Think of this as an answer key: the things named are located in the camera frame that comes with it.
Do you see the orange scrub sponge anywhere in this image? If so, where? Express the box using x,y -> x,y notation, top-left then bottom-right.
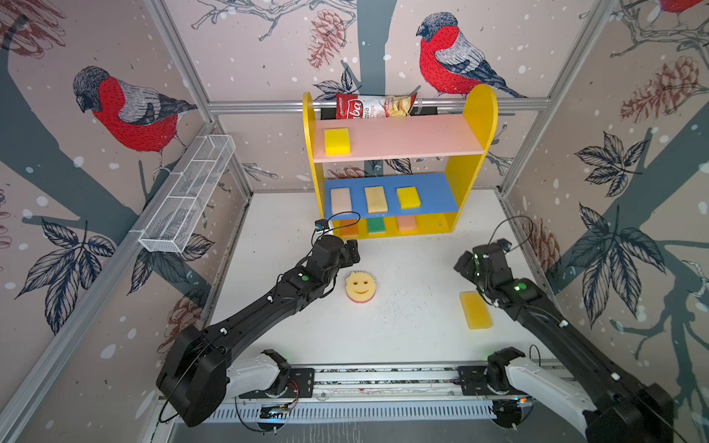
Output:
339,220 -> 358,239

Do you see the smiley face sponge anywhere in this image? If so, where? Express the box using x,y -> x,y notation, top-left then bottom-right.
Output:
345,271 -> 377,304

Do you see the yellow rectangular sponge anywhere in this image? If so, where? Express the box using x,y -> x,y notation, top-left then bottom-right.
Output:
460,292 -> 493,330

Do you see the green scrub sponge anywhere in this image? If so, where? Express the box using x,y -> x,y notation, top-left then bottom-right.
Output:
367,218 -> 386,236

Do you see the light pink sponge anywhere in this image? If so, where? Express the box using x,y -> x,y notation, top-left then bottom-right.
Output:
330,188 -> 352,215

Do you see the pale yellow sponge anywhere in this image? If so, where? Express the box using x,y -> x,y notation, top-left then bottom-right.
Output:
365,186 -> 389,214

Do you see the salmon orange sponge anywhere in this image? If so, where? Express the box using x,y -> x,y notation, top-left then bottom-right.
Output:
396,216 -> 417,233

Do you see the small yellow square sponge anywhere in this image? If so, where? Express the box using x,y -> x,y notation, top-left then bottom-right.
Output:
396,186 -> 421,210

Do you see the bright yellow square sponge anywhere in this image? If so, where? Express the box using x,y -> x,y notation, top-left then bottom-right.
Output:
324,128 -> 351,157

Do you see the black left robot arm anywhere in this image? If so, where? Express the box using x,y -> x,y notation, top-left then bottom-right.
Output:
156,234 -> 360,427

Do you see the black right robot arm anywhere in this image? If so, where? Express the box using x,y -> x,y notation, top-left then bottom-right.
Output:
454,239 -> 674,442

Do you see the yellow shelf with coloured boards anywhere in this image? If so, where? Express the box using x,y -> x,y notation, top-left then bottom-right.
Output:
303,85 -> 499,240

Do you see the red cassava chips bag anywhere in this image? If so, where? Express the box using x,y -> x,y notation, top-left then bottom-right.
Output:
335,93 -> 417,119

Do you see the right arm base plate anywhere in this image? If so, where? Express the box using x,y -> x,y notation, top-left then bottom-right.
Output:
457,365 -> 528,398

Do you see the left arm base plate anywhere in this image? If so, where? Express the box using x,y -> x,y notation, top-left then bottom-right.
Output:
264,367 -> 315,400

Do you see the white wire mesh basket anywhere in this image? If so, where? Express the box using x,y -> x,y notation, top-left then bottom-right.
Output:
138,135 -> 236,253

